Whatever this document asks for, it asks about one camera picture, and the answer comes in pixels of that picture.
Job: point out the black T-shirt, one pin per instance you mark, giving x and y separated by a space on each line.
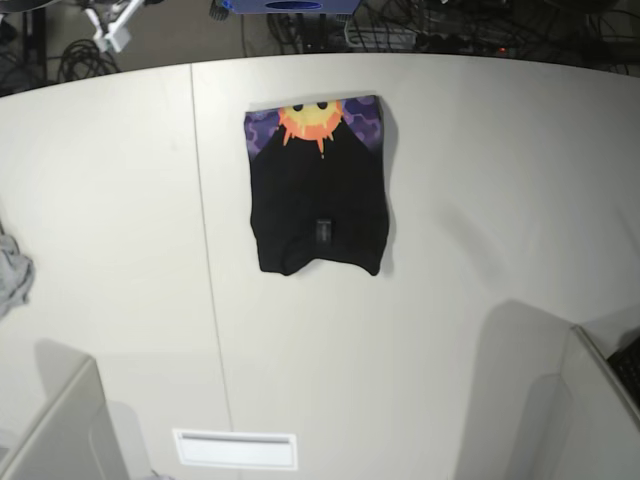
317 183

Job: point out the black power strip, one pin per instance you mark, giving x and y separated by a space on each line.
454 44

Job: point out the blue box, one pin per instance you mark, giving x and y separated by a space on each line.
332 7

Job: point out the right grey partition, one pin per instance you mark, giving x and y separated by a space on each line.
545 404

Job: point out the grey partition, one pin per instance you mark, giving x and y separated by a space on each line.
545 404
72 434

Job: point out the grey cloth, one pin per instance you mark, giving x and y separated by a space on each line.
17 275

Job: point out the left grey partition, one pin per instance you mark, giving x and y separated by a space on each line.
72 434

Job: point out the black keyboard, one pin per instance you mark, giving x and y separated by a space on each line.
626 365

